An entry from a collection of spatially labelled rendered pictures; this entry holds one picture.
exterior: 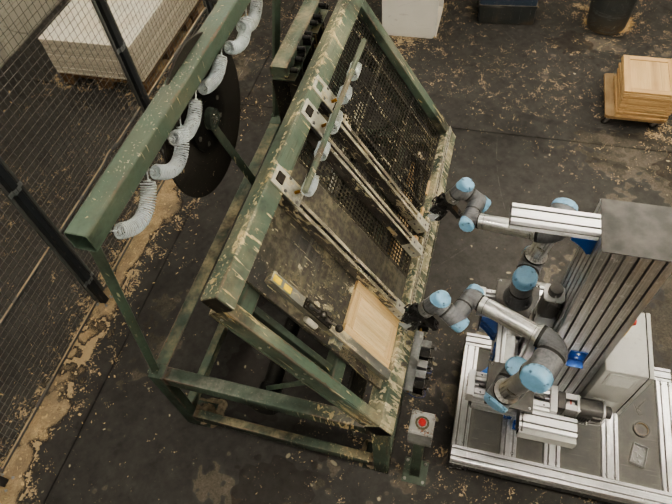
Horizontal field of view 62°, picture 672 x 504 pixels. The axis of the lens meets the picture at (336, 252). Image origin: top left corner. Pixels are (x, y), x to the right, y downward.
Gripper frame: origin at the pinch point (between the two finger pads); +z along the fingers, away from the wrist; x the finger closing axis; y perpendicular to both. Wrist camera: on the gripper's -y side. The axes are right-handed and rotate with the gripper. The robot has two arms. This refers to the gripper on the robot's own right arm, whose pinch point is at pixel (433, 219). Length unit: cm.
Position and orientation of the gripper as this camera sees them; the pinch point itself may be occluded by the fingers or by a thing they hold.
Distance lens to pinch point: 304.3
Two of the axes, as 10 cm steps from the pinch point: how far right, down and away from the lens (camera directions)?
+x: -2.3, 8.1, -5.3
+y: -8.9, -4.0, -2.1
